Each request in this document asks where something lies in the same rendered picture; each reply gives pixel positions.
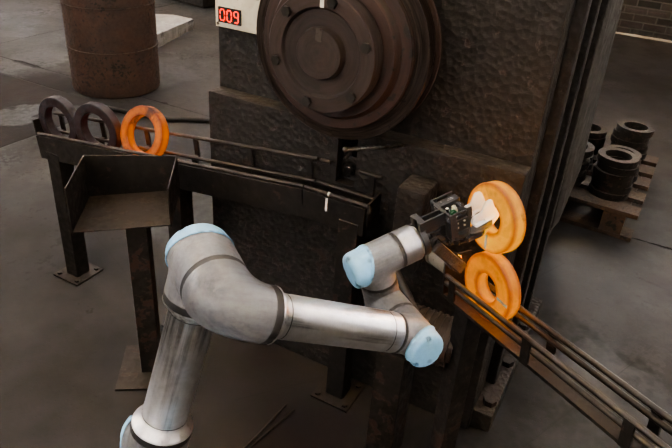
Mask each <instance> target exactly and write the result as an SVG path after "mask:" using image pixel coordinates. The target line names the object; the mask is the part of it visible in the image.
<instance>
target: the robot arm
mask: <svg viewBox="0 0 672 448"><path fill-rule="evenodd" d="M446 195H447V198H445V199H442V200H440V201H438V202H437V200H438V199H440V198H442V197H444V196H446ZM430 203H431V212H430V213H428V214H426V215H424V216H422V217H419V216H418V215H417V214H416V213H415V214H413V215H411V216H410V219H411V224H409V225H405V226H402V227H400V228H398V229H396V230H394V231H392V232H390V233H387V234H385V235H383V236H381V237H379V238H377V239H374V240H372V241H370V242H368V243H366V244H362V245H359V246H358V247H357V248H356V249H354V250H352V251H350V252H348V253H346V254H345V255H344V257H343V260H342V262H343V267H344V270H345V272H346V275H347V277H348V279H349V281H350V282H351V284H352V285H353V286H354V287H355V288H358V289H360V288H361V289H362V293H363V298H364V303H365V307H364V306H358V305H352V304H346V303H340V302H334V301H328V300H322V299H317V298H311V297H305V296H299V295H293V294H287V293H284V292H283V290H282V289H281V288H280V287H279V286H277V285H271V284H266V283H264V282H262V281H260V280H258V279H257V278H255V277H254V276H253V275H252V274H251V273H250V272H249V271H248V269H247V267H246V265H245V264H244V262H243V260H242V258H241V257H240V255H239V253H238V252H237V250H236V248H235V245H234V242H233V241H232V239H231V238H230V237H229V236H228V235H227V234H226V233H225V232H224V231H223V230H222V229H221V228H219V227H217V226H215V225H212V224H207V223H199V224H193V225H189V226H187V227H185V228H183V229H182V230H180V231H178V232H176V233H175V234H174V235H173V236H172V237H171V239H170V240H169V242H168V244H167V246H166V250H165V261H166V264H167V266H168V275H167V279H166V283H165V287H164V291H163V295H162V300H163V303H164V305H165V306H166V307H167V308H168V312H167V316H166V319H165V323H164V327H163V331H162V335H161V339H160V343H159V347H158V351H157V355H156V359H155V363H154V366H153V370H152V374H151V378H150V382H149V386H148V390H147V394H146V398H145V402H144V404H143V405H141V406H140V407H139V408H138V409H137V410H136V411H135V412H134V414H133V416H132V415H131V416H129V417H128V419H127V420H126V421H125V423H124V425H123V427H122V430H121V434H120V448H188V444H189V440H190V437H191V434H192V430H193V420H192V417H191V415H190V414H189V411H190V408H191V404H192V401H193V397H194V394H195V391H196V387H197V384H198V380H199V377H200V373H201V370H202V366H203V363H204V359H205V356H206V352H207V349H208V345H209V342H210V338H211V335H212V332H214V333H216V334H219V335H222V336H225V337H228V338H232V339H235V340H239V341H244V342H249V343H256V344H265V345H270V344H272V343H274V342H275V341H276V340H277V339H278V340H287V341H295V342H303V343H312V344H320V345H329V346H337V347H345V348H354V349H362V350H370V351H379V352H387V353H396V354H402V355H404V356H405V358H406V360H407V361H409V362H410V363H411V364H412V365H413V366H415V367H426V366H428V365H430V364H432V363H433V362H434V361H436V360H437V359H438V357H439V355H440V354H441V352H442V350H443V340H442V338H441V336H440V335H439V334H438V333H437V331H436V330H435V327H434V326H432V325H431V324H430V323H429V322H428V321H427V320H426V319H425V318H424V317H423V316H422V314H421V313H420V312H419V311H418V310H417V309H416V308H415V307H414V305H413V304H412V303H411V302H410V301H409V300H408V299H407V298H406V296H405V295H404V294H403V293H402V292H401V291H400V289H399V285H398V280H397V275H396V271H398V270H400V269H402V268H404V267H406V266H408V265H410V264H412V263H414V262H416V261H418V260H421V259H423V257H424V256H426V255H428V254H430V253H431V251H432V252H433V253H435V254H436V255H437V256H438V257H439V258H441V259H442V260H443V261H444V263H445V264H446V265H447V267H448V268H449V269H452V270H453V271H456V272H458V273H459V274H460V273H461V272H462V271H463V270H464V269H465V268H466V266H467V265H466V264H465V262H464V259H463V258H462V257H461V255H460V254H457V253H456V252H455V251H454V252H452V251H451V250H450V249H448V248H447V247H446V246H445V245H448V244H450V245H451V246H452V245H460V244H462V243H465V242H468V243H469V242H470V241H472V240H475V239H478V238H480V237H482V236H483V235H484V234H486V232H487V231H488V230H489V229H490V228H491V227H492V225H493V224H494V223H495V221H496V220H497V219H498V217H499V213H498V211H497V209H496V208H495V207H494V204H493V201H492V200H491V199H488V200H487V201H485V199H484V196H483V194H482V192H480V191H478V192H475V193H474V194H473V196H472V199H471V201H470V203H469V204H467V205H465V206H463V205H464V204H463V203H461V202H460V197H458V196H457V195H456V194H453V195H452V191H450V192H448V193H445V194H443V195H441V196H439V197H437V198H435V199H432V200H430ZM470 223H471V224H472V226H471V225H470ZM470 226H471V227H470ZM438 238H439V239H440V240H441V241H442V242H443V243H444V244H445V245H444V244H443V243H441V242H440V241H439V240H438Z"/></svg>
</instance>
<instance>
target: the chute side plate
mask: <svg viewBox="0 0 672 448"><path fill-rule="evenodd" d="M36 138H37V142H38V146H39V150H40V154H41V157H42V158H45V159H47V153H46V152H50V153H53V154H55V155H58V158H59V162H63V163H67V164H72V165H76V166H77V165H78V163H79V161H80V159H81V158H82V156H83V155H133V154H128V153H123V152H118V151H114V150H109V149H104V148H99V147H94V146H89V145H84V144H79V143H74V142H69V141H64V140H59V139H54V138H49V137H44V136H39V135H36ZM178 175H179V187H180V189H183V190H187V191H191V192H196V193H200V194H205V195H209V196H214V197H218V198H223V199H227V200H231V201H236V202H240V203H245V204H249V205H254V206H258V207H263V208H267V209H271V210H276V211H280V212H285V213H289V214H294V215H298V216H303V217H305V218H308V219H311V220H314V221H317V222H320V223H323V224H326V225H329V226H332V227H335V228H338V221H339V219H341V220H344V221H347V222H350V223H353V224H356V225H358V232H357V235H358V236H361V237H363V232H364V222H365V211H366V209H365V208H362V207H358V206H355V205H352V204H349V203H346V202H343V201H340V200H337V199H333V198H330V197H327V196H324V195H321V194H318V193H315V192H311V191H308V190H305V189H304V190H302V188H297V187H292V186H287V185H282V184H277V183H272V182H267V181H262V180H257V179H252V178H247V177H242V176H237V175H232V174H227V173H222V172H217V171H213V170H208V169H203V168H198V167H193V166H188V165H183V164H178ZM326 198H328V202H327V211H325V201H326Z"/></svg>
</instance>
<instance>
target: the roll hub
mask: <svg viewBox="0 0 672 448"><path fill-rule="evenodd" d="M326 2H327V0H324V8H320V0H287V1H286V2H285V3H284V4H283V5H282V6H281V7H280V9H279V10H278V12H277V13H276V15H275V17H274V20H273V22H272V26H271V30H270V35H269V52H270V58H272V56H273V55H277V56H279V58H280V60H281V61H280V63H279V65H273V64H272V66H273V69H274V71H275V74H276V76H277V78H278V80H279V81H280V83H281V85H282V86H283V87H284V89H285V90H286V91H287V92H288V94H289V95H290V96H291V97H292V98H294V99H295V100H296V101H297V102H298V103H300V104H301V105H303V103H302V101H301V100H302V99H303V97H304V96H307V97H310V99H311V104H310V105H309V106H308V107H307V106H305V107H307V108H309V109H311V110H314V111H317V112H322V113H336V112H341V111H344V110H346V109H348V108H350V107H352V106H354V105H355V104H357V103H359V102H360V101H362V100H363V99H364V98H366V97H367V96H368V95H369V94H370V93H371V91H372V90H373V89H374V87H375V86H376V84H377V82H378V80H379V78H380V75H381V71H382V67H383V59H384V51H383V43H382V38H381V34H380V31H379V28H378V26H377V24H376V22H375V20H374V18H373V17H372V15H371V13H370V12H369V11H368V10H367V8H366V7H365V6H364V5H363V4H362V3H361V2H360V1H359V0H337V3H338V4H337V6H336V8H335V9H332V8H328V5H327V3H326ZM283 6H290V9H291V11H292V12H291V14H290V16H289V17H287V16H283V14H282V12H281V10H282V8H283ZM363 43H369V44H370V47H371V51H370V52H369V53H368V54H364V53H362V52H361V49H360V47H361V45H362V44H363ZM348 92H351V93H354V94H355V96H356V99H355V101H354V102H353V103H350V102H347V100H346V97H345V96H346V95H347V93H348ZM303 106H304V105H303Z"/></svg>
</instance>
